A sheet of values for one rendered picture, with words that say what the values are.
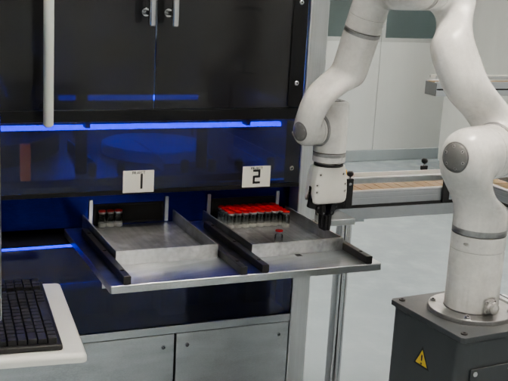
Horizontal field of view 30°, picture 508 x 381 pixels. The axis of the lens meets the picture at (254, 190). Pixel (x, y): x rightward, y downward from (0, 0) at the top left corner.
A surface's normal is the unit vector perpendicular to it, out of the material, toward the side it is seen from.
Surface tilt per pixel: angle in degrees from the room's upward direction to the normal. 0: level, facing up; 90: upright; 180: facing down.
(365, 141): 90
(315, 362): 0
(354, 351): 0
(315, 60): 90
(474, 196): 127
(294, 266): 0
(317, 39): 90
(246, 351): 90
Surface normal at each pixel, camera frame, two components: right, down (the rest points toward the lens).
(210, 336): 0.40, 0.23
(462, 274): -0.65, 0.15
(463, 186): -0.54, 0.70
